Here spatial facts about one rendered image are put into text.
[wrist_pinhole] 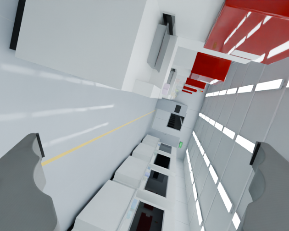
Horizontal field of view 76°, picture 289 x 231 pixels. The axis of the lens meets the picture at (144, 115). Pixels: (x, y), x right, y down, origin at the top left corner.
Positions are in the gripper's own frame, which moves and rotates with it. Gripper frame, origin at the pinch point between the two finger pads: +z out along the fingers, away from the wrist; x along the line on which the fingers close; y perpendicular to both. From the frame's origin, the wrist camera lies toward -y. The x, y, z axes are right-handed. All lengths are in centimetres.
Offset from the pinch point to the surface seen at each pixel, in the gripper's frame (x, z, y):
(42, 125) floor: -97, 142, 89
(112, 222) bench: -49, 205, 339
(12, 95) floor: -96, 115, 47
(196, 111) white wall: 346, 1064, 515
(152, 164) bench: 45, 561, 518
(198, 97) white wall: 351, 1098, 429
